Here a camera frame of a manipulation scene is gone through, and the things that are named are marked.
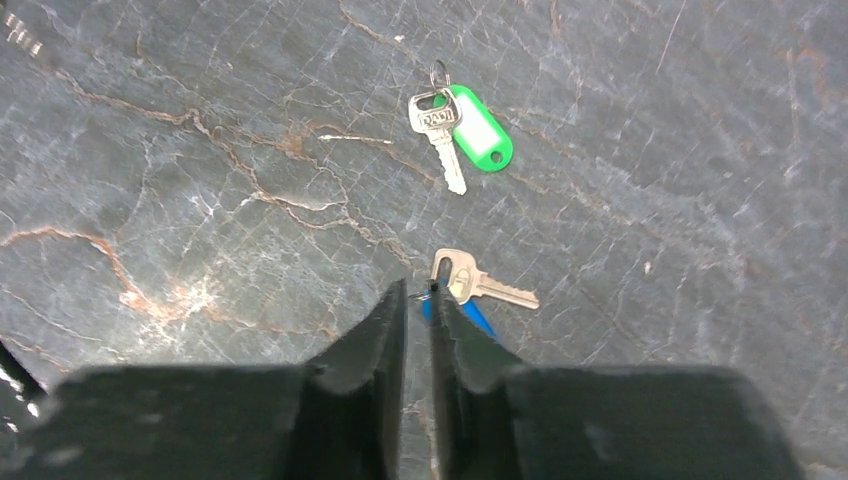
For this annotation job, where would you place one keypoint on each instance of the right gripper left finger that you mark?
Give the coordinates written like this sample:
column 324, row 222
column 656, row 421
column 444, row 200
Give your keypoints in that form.
column 333, row 416

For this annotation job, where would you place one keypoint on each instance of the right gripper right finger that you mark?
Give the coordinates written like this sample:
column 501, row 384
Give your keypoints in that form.
column 500, row 417

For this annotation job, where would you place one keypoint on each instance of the blue tagged key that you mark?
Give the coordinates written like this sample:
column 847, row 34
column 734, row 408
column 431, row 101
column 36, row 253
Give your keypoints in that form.
column 457, row 270

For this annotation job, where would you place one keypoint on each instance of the grey metal key holder plate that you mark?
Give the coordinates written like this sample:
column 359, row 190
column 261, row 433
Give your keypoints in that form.
column 16, row 32

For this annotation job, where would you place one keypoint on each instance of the green tagged key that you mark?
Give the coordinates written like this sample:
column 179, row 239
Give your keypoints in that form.
column 453, row 118

